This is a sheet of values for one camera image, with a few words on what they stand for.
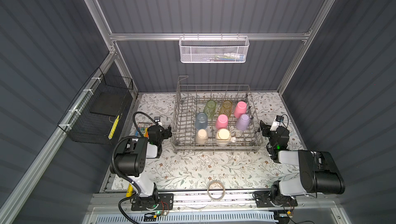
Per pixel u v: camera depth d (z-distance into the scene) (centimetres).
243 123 89
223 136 83
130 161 48
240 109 94
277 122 78
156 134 74
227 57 91
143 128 99
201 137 81
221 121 88
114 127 69
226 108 94
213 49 112
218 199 74
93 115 72
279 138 68
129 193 74
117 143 48
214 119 99
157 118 85
